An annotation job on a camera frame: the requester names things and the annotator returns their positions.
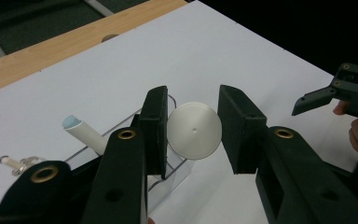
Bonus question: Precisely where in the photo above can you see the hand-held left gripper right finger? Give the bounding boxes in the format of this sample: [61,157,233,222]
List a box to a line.
[217,84,358,224]

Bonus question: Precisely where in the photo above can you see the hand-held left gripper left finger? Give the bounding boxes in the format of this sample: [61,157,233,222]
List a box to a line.
[80,85,169,224]

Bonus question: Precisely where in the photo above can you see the slim white pen blue ends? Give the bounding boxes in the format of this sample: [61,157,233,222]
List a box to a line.
[62,114,110,157]

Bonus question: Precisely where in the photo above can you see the clear plastic organizer box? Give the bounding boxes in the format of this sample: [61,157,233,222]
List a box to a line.
[63,92,197,216]

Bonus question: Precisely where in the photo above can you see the thick white tube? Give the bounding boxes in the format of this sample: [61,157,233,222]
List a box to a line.
[166,101,224,161]

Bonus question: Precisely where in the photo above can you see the brown round table grommet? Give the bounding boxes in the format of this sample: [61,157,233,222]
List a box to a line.
[101,33,120,43]

